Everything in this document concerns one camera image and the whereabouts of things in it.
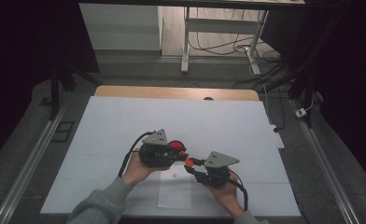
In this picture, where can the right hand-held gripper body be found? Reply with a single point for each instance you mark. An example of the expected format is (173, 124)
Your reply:
(217, 174)

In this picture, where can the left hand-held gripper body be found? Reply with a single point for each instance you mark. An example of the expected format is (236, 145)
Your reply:
(154, 152)

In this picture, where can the round red ink pad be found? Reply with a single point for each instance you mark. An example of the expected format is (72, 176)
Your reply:
(175, 144)

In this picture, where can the orange stamp cap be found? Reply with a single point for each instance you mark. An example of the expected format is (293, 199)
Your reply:
(189, 162)

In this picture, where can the person's right hand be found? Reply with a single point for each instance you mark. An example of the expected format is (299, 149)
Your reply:
(226, 196)

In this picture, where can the person's left hand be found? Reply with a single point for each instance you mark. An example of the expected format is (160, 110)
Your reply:
(137, 172)

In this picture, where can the small white paper sheet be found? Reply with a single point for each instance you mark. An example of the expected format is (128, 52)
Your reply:
(175, 193)

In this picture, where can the black table grommet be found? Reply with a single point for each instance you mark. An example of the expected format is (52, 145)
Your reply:
(208, 98)

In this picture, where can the white power strip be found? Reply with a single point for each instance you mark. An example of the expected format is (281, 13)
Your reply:
(278, 138)

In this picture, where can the black floor socket plate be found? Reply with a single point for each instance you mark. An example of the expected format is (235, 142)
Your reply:
(63, 131)

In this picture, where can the white adapter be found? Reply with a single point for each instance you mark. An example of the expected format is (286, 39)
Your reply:
(300, 113)

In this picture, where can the black stand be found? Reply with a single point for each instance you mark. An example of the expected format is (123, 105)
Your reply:
(305, 87)
(55, 90)

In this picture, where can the white cabinet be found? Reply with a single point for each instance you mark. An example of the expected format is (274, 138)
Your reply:
(119, 28)

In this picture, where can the black curtain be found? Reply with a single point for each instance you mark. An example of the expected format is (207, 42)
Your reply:
(22, 62)
(349, 77)

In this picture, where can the aluminium rail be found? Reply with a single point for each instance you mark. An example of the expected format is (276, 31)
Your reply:
(28, 168)
(324, 161)

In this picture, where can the white frame desk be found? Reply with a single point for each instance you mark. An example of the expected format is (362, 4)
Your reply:
(221, 25)

